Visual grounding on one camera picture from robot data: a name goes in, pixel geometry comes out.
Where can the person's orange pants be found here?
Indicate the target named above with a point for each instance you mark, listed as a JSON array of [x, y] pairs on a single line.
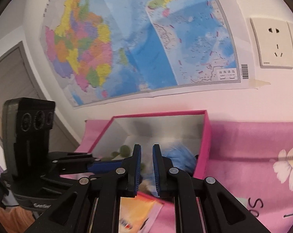
[[10, 219]]

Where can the blue gingham scrunchie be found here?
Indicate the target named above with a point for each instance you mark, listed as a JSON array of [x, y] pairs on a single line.
[[180, 157]]

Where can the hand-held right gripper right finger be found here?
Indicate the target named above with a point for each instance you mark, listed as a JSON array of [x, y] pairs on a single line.
[[156, 170]]

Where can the colourful wall map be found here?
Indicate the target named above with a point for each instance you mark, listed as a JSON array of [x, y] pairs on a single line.
[[148, 41]]

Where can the grey door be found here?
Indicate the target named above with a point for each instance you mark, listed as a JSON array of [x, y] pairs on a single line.
[[15, 82]]

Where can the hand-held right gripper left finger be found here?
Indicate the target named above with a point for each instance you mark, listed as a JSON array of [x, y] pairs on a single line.
[[136, 172]]

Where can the pink cardboard box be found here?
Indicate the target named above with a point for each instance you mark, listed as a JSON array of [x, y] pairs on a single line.
[[204, 145]]

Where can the pink printed bedsheet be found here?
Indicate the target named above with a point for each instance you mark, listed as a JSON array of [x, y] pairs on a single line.
[[246, 150]]

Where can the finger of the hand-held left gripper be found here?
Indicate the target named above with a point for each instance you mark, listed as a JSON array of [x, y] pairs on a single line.
[[102, 167], [54, 178]]

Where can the pastel tissue pack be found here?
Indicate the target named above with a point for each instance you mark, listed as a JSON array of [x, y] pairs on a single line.
[[136, 211]]

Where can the green plush toy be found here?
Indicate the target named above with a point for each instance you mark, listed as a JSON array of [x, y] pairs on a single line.
[[124, 150]]

